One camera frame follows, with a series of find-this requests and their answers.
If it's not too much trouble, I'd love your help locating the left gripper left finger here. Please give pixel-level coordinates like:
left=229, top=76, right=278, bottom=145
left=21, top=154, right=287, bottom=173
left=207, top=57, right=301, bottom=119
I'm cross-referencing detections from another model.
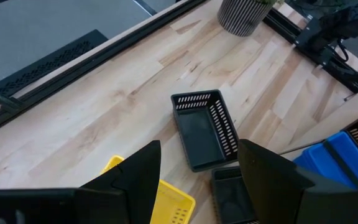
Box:
left=0, top=139, right=162, bottom=224

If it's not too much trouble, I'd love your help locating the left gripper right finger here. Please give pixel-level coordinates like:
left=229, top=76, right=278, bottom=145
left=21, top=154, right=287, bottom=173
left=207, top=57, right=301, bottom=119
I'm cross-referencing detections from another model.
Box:
left=237, top=139, right=358, bottom=224

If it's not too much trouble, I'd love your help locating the yellow plastic basket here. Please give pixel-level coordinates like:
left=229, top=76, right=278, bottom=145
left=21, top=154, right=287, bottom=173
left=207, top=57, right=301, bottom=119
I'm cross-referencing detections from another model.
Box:
left=100, top=154, right=196, bottom=224

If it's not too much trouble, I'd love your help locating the blue plastic basket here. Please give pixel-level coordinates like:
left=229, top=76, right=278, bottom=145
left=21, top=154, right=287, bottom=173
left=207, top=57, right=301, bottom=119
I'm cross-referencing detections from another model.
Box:
left=293, top=130, right=358, bottom=191

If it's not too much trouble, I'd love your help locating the black floor vent grille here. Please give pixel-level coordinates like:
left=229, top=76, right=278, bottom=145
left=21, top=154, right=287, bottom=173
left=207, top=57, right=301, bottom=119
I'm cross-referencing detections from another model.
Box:
left=0, top=29, right=109, bottom=110

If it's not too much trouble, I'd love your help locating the green plant in striped pot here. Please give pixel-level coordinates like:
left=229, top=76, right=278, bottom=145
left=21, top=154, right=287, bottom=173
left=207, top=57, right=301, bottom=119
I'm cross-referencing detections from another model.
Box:
left=216, top=0, right=287, bottom=38

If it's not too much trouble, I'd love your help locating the black aluminium table frame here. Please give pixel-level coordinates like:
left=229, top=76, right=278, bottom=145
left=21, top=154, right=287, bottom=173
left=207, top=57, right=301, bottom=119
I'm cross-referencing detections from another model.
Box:
left=0, top=0, right=358, bottom=139

